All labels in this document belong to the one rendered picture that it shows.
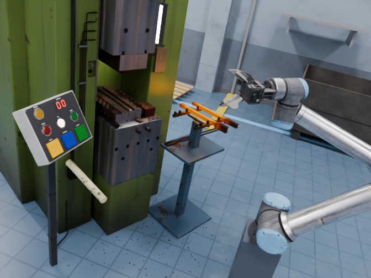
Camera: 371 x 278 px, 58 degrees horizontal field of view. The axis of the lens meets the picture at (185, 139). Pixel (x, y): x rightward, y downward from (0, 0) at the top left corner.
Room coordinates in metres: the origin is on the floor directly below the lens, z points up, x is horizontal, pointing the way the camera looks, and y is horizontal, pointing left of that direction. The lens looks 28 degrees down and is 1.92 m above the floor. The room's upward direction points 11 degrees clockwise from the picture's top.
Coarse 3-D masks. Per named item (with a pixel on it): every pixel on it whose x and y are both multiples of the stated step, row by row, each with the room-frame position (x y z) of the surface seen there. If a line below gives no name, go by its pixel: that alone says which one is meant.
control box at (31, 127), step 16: (64, 96) 1.57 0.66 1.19; (16, 112) 1.33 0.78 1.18; (32, 112) 1.35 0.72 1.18; (48, 112) 1.43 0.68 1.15; (64, 112) 1.51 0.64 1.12; (80, 112) 1.61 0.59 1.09; (32, 128) 1.31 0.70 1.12; (64, 128) 1.46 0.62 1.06; (32, 144) 1.30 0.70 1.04; (80, 144) 1.50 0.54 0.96; (48, 160) 1.29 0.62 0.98
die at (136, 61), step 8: (104, 56) 1.99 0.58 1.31; (112, 56) 1.94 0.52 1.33; (120, 56) 1.88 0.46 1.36; (128, 56) 1.92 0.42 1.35; (136, 56) 1.97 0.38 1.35; (144, 56) 2.01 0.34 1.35; (112, 64) 1.93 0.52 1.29; (120, 64) 1.89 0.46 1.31; (128, 64) 1.93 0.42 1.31; (136, 64) 1.97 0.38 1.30; (144, 64) 2.01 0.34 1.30
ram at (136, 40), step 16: (112, 0) 1.87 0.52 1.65; (128, 0) 1.90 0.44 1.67; (144, 0) 1.98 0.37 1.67; (160, 0) 2.06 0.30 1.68; (112, 16) 1.86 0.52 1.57; (128, 16) 1.91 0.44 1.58; (144, 16) 1.99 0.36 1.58; (112, 32) 1.86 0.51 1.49; (128, 32) 1.91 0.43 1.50; (144, 32) 1.99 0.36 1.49; (112, 48) 1.85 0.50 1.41; (128, 48) 1.92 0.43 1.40; (144, 48) 2.00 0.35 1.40
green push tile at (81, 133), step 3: (78, 126) 1.54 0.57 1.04; (81, 126) 1.56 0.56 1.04; (75, 129) 1.51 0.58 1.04; (78, 129) 1.53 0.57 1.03; (81, 129) 1.55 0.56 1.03; (84, 129) 1.57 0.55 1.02; (75, 132) 1.51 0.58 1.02; (78, 132) 1.52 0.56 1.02; (81, 132) 1.54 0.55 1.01; (84, 132) 1.56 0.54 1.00; (78, 135) 1.51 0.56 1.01; (81, 135) 1.53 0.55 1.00; (84, 135) 1.55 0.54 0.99; (87, 135) 1.56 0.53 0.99; (78, 138) 1.50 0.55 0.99; (81, 138) 1.51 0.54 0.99; (84, 138) 1.54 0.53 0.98
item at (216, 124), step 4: (180, 104) 2.31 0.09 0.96; (184, 104) 2.31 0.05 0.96; (184, 108) 2.28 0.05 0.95; (188, 108) 2.26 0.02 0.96; (192, 112) 2.23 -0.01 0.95; (196, 112) 2.21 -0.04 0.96; (200, 116) 2.17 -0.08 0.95; (204, 116) 2.16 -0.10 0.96; (204, 120) 2.15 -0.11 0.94; (212, 120) 2.12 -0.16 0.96; (212, 124) 2.10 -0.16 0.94; (216, 124) 2.07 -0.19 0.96; (220, 124) 2.06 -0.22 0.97; (216, 128) 2.08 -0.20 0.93; (220, 128) 2.06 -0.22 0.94; (224, 128) 2.04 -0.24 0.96; (224, 132) 2.03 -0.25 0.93
